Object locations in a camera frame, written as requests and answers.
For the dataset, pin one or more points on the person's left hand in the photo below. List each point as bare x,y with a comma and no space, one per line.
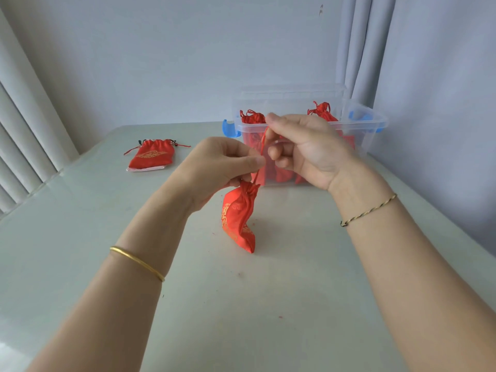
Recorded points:
209,170

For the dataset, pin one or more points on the person's right hand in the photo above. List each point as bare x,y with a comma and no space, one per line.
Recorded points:
317,151

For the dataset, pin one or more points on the person's left forearm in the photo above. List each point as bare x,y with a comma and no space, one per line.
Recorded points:
104,317

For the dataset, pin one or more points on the clear plastic storage box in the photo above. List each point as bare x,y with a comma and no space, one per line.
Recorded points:
368,121

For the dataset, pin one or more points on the grey curtain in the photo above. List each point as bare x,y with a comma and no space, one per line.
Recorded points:
445,54

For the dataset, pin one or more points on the gold bangle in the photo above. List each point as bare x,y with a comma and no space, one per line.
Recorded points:
137,261

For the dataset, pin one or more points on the stack of red pouches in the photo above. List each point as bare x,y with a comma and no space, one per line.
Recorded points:
238,216

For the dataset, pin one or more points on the white vertical blinds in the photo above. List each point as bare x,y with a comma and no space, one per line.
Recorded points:
23,123

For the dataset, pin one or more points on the person's right forearm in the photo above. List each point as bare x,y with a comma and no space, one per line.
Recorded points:
422,290

